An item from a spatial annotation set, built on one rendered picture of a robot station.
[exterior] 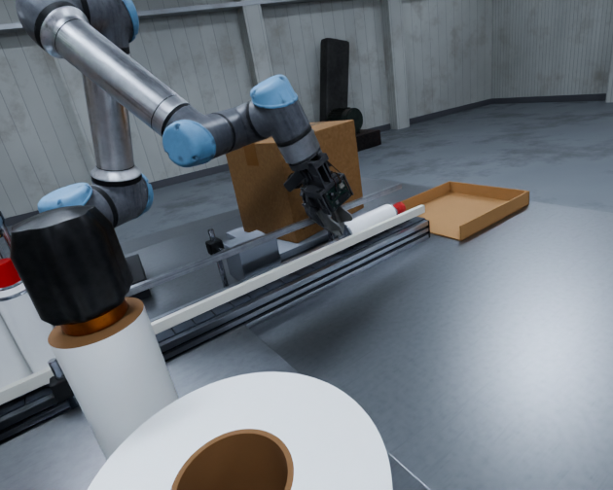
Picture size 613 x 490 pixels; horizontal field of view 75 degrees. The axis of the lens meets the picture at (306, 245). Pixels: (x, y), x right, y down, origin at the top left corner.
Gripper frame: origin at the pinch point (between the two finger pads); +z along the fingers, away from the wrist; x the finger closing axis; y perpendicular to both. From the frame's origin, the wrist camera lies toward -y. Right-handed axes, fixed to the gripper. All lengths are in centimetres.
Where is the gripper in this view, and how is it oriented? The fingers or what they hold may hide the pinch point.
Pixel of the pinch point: (337, 229)
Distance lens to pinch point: 91.7
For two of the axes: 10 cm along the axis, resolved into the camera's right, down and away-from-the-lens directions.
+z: 4.3, 7.4, 5.2
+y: 5.6, 2.3, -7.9
